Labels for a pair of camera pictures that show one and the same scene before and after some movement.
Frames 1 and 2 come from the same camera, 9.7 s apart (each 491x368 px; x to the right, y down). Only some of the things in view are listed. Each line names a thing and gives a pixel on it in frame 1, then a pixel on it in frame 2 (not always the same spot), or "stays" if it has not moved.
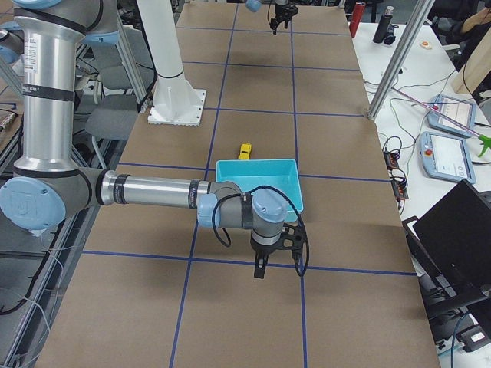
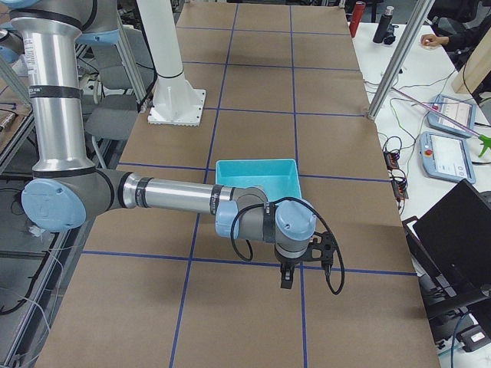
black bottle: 383,25 stays
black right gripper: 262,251 to 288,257
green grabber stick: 485,142 stays
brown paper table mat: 152,287 stays
